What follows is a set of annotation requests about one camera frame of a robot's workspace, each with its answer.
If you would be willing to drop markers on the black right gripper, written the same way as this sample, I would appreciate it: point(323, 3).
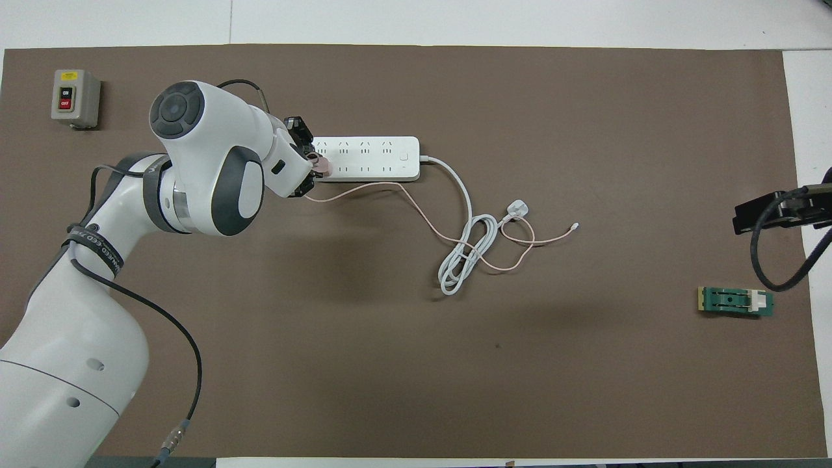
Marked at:
point(816, 208)

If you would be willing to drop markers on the grey on-off switch box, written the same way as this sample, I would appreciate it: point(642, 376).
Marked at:
point(73, 97)

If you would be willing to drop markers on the green knife switch block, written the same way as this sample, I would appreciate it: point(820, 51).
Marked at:
point(731, 301)

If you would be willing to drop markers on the pink charger adapter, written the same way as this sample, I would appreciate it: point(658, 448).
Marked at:
point(323, 166)

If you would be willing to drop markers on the white power strip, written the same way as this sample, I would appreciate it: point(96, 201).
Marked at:
point(370, 158)

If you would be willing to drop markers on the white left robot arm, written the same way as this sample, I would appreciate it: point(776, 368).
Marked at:
point(214, 149)

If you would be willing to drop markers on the brown table mat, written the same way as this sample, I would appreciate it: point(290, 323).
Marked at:
point(390, 364)

